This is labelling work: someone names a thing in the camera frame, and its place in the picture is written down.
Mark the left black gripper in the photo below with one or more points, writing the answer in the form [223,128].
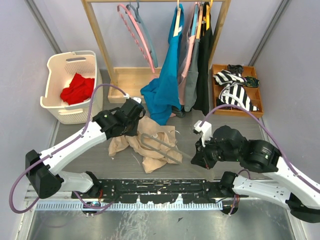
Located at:
[133,132]

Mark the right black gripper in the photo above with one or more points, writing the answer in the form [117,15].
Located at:
[201,158]

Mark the beige t shirt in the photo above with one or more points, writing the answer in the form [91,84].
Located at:
[151,160]

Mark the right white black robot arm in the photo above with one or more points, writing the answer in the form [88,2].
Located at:
[293,190]

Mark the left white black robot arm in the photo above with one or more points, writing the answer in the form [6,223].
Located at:
[48,176]

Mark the blue t shirt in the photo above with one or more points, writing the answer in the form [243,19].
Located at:
[161,94]

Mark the black garment on hanger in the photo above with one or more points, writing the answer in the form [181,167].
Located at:
[205,39]

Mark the grey garment on hanger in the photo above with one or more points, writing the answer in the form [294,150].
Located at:
[190,92]

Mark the pink plastic hanger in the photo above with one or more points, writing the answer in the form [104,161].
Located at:
[136,32]

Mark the grey plastic hanger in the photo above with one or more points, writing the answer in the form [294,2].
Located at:
[138,19]

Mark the pink garment on hanger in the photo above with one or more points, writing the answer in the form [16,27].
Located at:
[186,50]

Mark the wooden hanger with blue shirt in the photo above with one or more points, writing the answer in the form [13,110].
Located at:
[177,20]

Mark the wooden clothes rack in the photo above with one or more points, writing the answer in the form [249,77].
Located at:
[132,79]

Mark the red cloth in basket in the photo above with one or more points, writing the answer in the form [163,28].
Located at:
[80,89]

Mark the black white striped cloth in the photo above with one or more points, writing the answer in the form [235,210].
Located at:
[233,91]

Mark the orange wooden compartment tray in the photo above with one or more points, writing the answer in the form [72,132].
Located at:
[253,93]

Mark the dark patterned cloth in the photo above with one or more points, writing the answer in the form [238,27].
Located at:
[251,82]

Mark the white laundry basket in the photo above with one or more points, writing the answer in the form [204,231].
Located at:
[62,69]

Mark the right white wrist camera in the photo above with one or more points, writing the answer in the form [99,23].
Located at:
[204,129]

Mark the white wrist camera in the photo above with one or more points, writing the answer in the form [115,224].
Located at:
[137,99]
[204,129]

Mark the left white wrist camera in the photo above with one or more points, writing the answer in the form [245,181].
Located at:
[137,99]

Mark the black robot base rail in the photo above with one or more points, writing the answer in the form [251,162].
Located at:
[157,194]

